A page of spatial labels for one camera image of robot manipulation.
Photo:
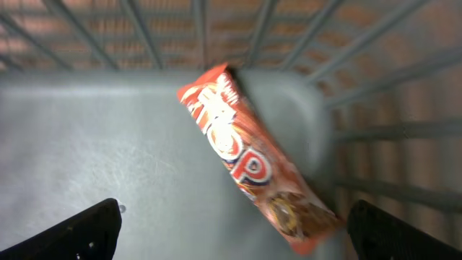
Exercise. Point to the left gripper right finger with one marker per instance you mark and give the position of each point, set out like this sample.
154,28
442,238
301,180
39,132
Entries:
378,235

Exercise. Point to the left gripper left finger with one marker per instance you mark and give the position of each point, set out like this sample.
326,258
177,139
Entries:
90,234

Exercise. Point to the orange chocolate bar wrapper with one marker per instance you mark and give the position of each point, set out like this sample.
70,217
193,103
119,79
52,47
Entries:
255,162

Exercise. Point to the grey plastic shopping basket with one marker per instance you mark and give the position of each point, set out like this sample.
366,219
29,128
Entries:
364,97

